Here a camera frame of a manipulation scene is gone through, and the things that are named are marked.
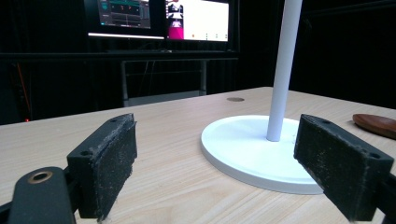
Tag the white stand with round base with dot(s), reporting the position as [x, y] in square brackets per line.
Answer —
[249, 149]

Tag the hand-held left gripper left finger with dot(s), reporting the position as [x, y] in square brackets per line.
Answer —
[102, 161]

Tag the brown wooden tray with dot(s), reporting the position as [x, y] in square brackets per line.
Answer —
[375, 123]

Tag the monitor with white screen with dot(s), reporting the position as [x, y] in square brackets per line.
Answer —
[197, 20]

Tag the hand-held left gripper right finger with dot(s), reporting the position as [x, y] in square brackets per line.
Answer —
[339, 165]

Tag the monitor with dark screen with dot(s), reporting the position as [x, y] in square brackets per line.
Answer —
[124, 17]

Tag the round table grommet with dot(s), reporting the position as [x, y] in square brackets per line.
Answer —
[235, 99]

